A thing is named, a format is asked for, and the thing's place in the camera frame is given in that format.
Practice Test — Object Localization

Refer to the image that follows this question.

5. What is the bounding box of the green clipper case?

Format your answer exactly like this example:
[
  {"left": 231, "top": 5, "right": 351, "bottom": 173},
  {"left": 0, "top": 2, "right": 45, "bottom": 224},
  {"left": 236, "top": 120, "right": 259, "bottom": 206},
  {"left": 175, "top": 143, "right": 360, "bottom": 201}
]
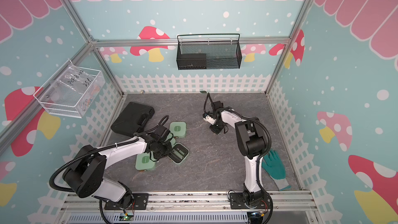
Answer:
[
  {"left": 135, "top": 153, "right": 156, "bottom": 171},
  {"left": 167, "top": 138, "right": 189, "bottom": 164},
  {"left": 170, "top": 122, "right": 187, "bottom": 139}
]

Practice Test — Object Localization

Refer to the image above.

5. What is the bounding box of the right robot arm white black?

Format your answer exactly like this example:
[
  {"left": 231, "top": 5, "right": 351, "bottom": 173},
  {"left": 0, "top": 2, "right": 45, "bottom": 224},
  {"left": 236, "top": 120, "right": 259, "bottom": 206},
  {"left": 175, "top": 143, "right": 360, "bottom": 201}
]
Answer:
[{"left": 203, "top": 101, "right": 272, "bottom": 211}]

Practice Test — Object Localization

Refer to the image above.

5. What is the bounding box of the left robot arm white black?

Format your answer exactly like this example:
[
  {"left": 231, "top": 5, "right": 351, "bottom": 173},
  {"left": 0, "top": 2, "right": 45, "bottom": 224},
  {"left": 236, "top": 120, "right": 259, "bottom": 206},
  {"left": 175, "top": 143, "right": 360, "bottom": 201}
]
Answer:
[{"left": 49, "top": 125, "right": 172, "bottom": 207}]

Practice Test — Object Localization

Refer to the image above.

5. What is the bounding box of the black plastic tool case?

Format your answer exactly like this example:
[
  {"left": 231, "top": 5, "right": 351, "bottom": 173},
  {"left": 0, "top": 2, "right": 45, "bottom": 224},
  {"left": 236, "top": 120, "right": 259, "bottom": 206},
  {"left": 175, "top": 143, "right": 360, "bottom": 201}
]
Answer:
[{"left": 111, "top": 102, "right": 155, "bottom": 137}]

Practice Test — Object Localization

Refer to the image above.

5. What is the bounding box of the green work glove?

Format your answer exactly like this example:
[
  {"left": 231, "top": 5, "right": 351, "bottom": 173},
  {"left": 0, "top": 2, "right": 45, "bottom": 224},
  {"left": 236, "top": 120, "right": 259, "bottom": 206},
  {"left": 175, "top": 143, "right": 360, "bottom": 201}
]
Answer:
[{"left": 262, "top": 149, "right": 291, "bottom": 191}]

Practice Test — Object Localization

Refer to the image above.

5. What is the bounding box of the black box in basket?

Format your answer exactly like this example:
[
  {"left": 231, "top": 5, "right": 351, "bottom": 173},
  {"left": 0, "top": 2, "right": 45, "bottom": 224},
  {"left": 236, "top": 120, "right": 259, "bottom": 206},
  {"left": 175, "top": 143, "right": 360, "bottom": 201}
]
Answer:
[{"left": 177, "top": 54, "right": 207, "bottom": 70}]

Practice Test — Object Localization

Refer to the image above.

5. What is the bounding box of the black wire mesh basket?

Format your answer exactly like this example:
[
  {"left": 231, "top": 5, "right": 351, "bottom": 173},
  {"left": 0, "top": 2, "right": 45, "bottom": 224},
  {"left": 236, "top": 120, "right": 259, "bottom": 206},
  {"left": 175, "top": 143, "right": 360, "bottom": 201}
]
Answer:
[{"left": 177, "top": 33, "right": 243, "bottom": 70}]

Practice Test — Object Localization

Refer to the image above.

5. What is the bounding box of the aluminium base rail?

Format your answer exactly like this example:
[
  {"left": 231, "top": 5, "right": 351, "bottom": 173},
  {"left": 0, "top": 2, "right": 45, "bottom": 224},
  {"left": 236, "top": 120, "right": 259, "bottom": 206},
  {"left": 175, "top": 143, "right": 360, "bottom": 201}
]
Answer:
[{"left": 61, "top": 190, "right": 318, "bottom": 213}]

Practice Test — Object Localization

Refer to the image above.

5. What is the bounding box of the clear acrylic wall bin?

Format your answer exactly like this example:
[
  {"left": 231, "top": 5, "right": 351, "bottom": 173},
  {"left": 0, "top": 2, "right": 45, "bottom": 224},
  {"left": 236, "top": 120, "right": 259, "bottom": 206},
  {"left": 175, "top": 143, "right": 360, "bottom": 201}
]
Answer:
[{"left": 33, "top": 60, "right": 105, "bottom": 118}]

